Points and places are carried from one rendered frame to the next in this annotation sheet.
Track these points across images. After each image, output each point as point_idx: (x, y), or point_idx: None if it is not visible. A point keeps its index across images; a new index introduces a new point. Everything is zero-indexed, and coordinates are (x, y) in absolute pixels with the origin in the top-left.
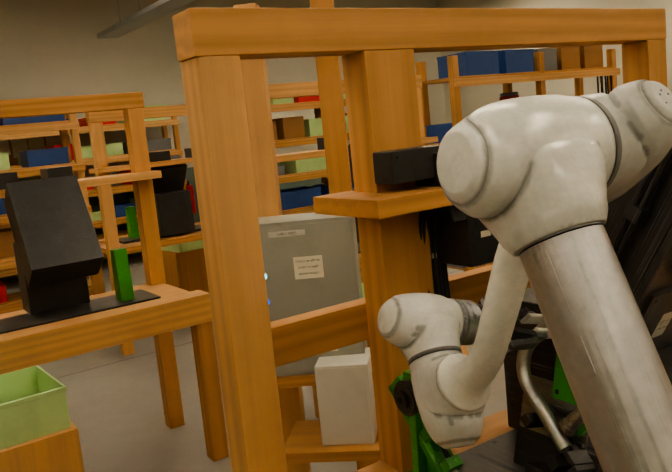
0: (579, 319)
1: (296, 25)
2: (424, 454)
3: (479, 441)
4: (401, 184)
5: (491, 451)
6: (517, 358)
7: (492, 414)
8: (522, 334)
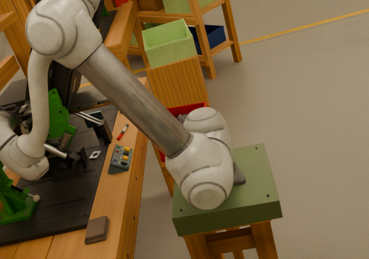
0: (116, 80)
1: None
2: (8, 198)
3: (14, 183)
4: None
5: (26, 181)
6: (22, 131)
7: (6, 169)
8: (26, 117)
